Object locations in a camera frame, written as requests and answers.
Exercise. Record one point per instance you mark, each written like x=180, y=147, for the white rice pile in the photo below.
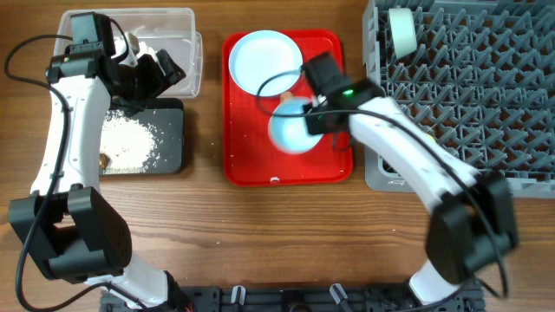
x=131, y=144

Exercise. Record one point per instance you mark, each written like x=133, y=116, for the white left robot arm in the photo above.
x=66, y=226

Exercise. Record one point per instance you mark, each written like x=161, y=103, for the clear plastic waste bin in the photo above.
x=173, y=47

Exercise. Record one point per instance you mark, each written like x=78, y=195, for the mint green bowl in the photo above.
x=402, y=27

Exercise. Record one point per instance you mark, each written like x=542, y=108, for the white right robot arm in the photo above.
x=472, y=221

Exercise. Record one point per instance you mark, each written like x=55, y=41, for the light blue plate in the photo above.
x=263, y=55

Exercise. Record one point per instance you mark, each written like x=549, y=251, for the brown food scrap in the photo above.
x=104, y=161

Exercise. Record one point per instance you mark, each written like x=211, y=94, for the orange carrot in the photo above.
x=285, y=96

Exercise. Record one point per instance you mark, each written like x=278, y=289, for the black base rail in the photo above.
x=373, y=298

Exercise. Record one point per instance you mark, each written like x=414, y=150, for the light blue bowl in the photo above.
x=290, y=135

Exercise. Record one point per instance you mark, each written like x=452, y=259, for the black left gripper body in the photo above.
x=145, y=81

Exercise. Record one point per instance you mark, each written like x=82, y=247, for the grey dishwasher rack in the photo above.
x=481, y=82

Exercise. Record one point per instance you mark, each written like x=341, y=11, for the black waste tray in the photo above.
x=168, y=115

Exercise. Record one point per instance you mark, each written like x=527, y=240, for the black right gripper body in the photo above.
x=317, y=123

